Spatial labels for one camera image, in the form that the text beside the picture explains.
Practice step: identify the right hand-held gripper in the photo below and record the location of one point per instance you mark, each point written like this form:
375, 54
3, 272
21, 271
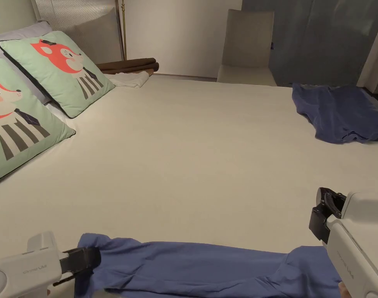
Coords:
359, 245

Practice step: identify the pale ribbed headboard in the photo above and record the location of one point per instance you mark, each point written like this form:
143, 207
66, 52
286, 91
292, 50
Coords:
74, 12

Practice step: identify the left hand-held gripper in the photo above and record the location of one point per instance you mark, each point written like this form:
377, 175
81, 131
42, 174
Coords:
24, 270

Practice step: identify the blue shirt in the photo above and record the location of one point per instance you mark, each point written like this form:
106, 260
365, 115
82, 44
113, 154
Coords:
192, 267

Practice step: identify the white folded cloth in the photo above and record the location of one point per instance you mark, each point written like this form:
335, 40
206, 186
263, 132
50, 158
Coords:
130, 79

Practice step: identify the dark blue garment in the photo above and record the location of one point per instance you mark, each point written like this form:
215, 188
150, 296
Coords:
340, 115

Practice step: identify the large green fox print cushion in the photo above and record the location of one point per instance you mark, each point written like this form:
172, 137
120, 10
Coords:
12, 124

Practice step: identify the bed with beige sheet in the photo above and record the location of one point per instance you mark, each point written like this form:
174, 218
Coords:
188, 155

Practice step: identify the small green fox print cushion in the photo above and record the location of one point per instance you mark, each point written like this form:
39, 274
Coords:
61, 68

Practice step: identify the pale lilac pillow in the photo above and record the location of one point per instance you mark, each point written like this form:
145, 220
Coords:
19, 32

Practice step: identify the brass lamp pole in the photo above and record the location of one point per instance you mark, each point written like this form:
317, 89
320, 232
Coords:
124, 28

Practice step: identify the brown rolled blanket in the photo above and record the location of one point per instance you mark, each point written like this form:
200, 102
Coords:
130, 64

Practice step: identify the person's right hand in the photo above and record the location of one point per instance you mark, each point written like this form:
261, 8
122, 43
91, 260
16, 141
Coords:
344, 290

